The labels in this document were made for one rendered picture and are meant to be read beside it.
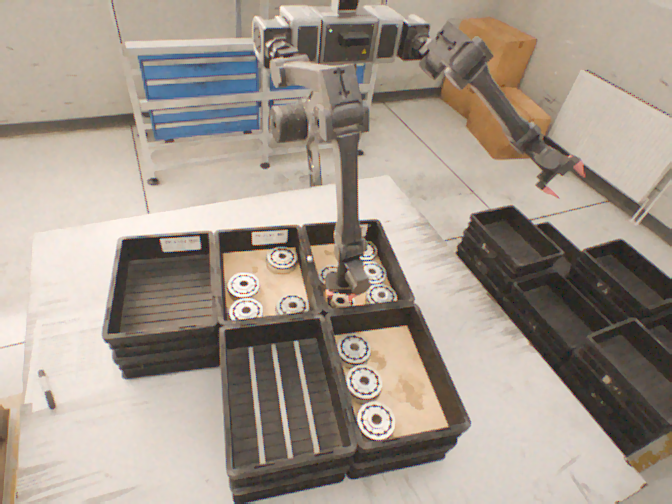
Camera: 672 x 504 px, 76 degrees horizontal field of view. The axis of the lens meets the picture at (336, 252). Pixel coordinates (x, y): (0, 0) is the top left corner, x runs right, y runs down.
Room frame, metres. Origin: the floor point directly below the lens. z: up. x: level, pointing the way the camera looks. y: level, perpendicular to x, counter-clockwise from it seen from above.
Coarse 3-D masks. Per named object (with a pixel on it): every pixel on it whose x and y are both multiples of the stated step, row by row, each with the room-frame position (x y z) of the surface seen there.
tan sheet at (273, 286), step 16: (224, 256) 1.03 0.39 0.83; (240, 256) 1.04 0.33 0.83; (256, 256) 1.05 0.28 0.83; (224, 272) 0.95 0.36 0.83; (240, 272) 0.97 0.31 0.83; (256, 272) 0.98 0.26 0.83; (272, 272) 0.99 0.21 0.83; (272, 288) 0.92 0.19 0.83; (288, 288) 0.93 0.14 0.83; (304, 288) 0.94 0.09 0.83; (272, 304) 0.85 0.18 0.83
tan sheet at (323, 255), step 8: (312, 248) 1.14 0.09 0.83; (320, 248) 1.14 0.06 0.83; (328, 248) 1.15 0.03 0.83; (320, 256) 1.10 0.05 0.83; (328, 256) 1.11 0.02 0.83; (320, 264) 1.06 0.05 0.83; (328, 264) 1.07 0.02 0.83; (336, 264) 1.07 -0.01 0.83; (360, 296) 0.94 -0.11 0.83; (360, 304) 0.91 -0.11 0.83
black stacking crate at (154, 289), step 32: (128, 256) 0.94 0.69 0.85; (160, 256) 0.97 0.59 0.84; (192, 256) 1.00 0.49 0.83; (128, 288) 0.83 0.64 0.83; (160, 288) 0.85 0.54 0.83; (192, 288) 0.87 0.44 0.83; (128, 320) 0.71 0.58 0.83; (160, 320) 0.73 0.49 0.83; (192, 320) 0.74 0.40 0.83; (128, 352) 0.60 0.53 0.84; (160, 352) 0.62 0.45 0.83
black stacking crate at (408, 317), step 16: (336, 320) 0.77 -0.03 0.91; (352, 320) 0.79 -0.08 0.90; (368, 320) 0.81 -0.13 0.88; (384, 320) 0.83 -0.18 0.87; (400, 320) 0.84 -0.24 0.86; (416, 320) 0.82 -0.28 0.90; (416, 336) 0.79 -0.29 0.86; (432, 352) 0.71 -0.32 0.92; (432, 368) 0.68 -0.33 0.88; (432, 384) 0.65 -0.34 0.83; (448, 400) 0.58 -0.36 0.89; (448, 416) 0.56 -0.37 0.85; (400, 448) 0.44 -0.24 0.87; (416, 448) 0.47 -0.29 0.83; (432, 448) 0.47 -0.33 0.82
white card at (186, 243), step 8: (160, 240) 0.98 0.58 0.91; (168, 240) 0.98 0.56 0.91; (176, 240) 0.99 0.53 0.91; (184, 240) 1.00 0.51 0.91; (192, 240) 1.01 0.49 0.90; (168, 248) 0.98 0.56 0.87; (176, 248) 0.99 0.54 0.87; (184, 248) 1.00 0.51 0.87; (192, 248) 1.01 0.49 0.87; (200, 248) 1.02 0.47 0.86
